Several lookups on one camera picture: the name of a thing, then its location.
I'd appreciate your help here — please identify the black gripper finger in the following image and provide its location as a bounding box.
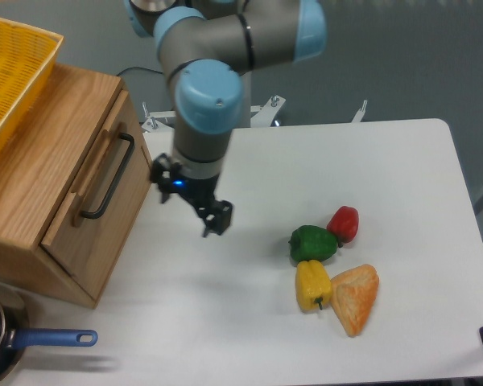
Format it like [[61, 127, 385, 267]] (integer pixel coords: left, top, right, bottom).
[[213, 200, 233, 236], [199, 207, 216, 237]]

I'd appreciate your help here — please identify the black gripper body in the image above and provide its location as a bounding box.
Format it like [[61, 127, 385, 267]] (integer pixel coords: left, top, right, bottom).
[[150, 153, 221, 213]]

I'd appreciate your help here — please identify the wooden top drawer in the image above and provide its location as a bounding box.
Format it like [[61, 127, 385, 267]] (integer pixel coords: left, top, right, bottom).
[[41, 91, 151, 304]]

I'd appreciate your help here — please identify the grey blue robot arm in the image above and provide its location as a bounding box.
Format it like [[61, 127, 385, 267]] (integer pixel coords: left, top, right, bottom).
[[124, 1, 327, 235]]

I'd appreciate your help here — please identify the wooden drawer cabinet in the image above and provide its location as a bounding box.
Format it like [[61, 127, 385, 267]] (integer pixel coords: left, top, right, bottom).
[[0, 64, 129, 308]]

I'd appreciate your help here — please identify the green toy bell pepper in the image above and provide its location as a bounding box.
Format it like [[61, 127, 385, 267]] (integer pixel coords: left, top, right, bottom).
[[288, 225, 338, 263]]

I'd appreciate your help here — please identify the red toy bell pepper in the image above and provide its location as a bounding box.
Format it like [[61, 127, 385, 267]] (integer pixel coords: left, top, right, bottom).
[[326, 206, 359, 244]]

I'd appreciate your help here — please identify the yellow toy bell pepper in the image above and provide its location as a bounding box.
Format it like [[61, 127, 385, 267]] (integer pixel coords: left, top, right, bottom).
[[295, 260, 333, 313]]

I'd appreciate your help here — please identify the orange toy bread slice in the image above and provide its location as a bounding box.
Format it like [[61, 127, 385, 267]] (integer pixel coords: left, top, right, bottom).
[[330, 264, 380, 338]]

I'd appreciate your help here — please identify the yellow plastic basket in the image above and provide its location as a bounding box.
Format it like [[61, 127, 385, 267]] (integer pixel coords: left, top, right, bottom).
[[0, 18, 64, 152]]

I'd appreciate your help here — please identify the white table bracket left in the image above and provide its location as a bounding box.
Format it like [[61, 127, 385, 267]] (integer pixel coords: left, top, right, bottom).
[[140, 101, 176, 133]]

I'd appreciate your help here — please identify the white table bracket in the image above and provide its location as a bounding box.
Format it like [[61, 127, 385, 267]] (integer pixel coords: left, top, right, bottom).
[[351, 99, 368, 123], [250, 95, 287, 128], [140, 101, 176, 133]]

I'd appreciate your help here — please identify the black metal drawer handle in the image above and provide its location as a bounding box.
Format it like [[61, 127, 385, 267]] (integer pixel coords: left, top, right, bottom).
[[79, 133, 136, 220]]

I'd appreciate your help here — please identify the white table bracket middle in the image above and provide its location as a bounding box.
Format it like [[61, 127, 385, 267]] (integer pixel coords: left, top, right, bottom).
[[250, 95, 287, 128]]

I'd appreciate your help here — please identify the black cable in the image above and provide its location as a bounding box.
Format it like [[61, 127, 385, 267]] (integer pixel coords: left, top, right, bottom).
[[115, 66, 165, 78]]

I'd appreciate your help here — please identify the white table bracket right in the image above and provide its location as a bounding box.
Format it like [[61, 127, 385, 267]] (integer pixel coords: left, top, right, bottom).
[[351, 99, 368, 123]]

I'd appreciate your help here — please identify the black pan blue handle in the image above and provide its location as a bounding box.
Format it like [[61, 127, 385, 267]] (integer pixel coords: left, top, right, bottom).
[[0, 285, 98, 382]]

